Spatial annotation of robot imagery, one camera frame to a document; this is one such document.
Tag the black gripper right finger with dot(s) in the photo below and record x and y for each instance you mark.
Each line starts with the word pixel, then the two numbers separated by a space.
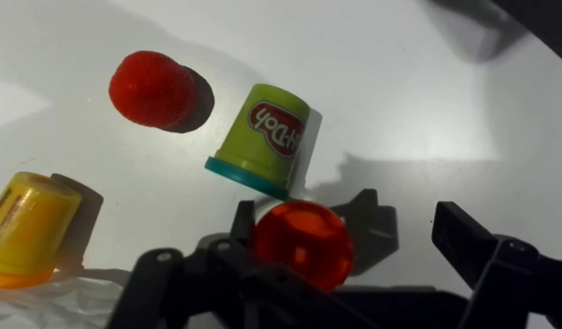
pixel 506 285

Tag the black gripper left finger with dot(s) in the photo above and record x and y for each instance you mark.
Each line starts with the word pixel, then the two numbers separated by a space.
pixel 232 292

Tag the green can teal lid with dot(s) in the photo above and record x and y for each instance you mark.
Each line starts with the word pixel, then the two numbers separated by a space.
pixel 265 139

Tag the yellow can barcode orange lid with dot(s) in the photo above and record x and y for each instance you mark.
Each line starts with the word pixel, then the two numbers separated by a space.
pixel 26 229

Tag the red cap white base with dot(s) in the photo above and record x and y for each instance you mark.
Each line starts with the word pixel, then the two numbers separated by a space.
pixel 150 91

